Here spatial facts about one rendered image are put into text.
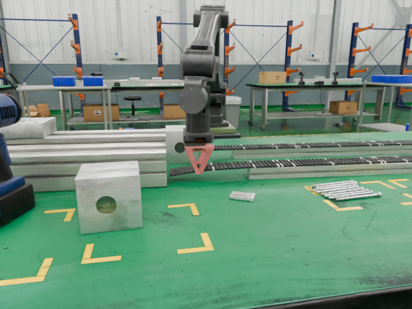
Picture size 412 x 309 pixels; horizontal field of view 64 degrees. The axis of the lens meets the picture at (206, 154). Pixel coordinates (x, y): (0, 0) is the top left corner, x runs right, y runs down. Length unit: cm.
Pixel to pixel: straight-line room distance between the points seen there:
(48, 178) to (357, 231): 62
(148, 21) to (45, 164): 779
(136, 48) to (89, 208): 792
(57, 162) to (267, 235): 47
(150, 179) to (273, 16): 855
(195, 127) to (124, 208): 28
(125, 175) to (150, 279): 18
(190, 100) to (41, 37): 808
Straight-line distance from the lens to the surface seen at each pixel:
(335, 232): 60
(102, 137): 94
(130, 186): 55
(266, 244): 53
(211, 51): 75
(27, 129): 98
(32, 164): 81
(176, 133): 92
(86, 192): 56
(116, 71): 841
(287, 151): 103
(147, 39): 844
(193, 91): 67
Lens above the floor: 104
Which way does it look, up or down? 15 degrees down
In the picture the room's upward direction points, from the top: straight up
